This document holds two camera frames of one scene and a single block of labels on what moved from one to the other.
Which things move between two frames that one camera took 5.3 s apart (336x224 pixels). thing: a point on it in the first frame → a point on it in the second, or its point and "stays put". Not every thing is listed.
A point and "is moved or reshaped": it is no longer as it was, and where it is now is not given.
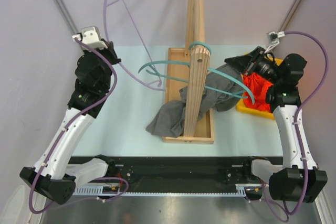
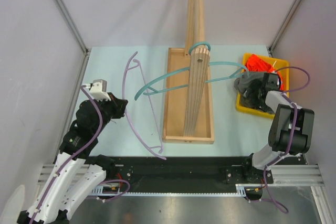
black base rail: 146,170 stays put
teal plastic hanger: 212,71 → 233,65
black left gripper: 109,51 → 119,105
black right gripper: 243,63 → 256,85
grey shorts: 222,90 is moved or reshaped
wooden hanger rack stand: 187,70 stays put
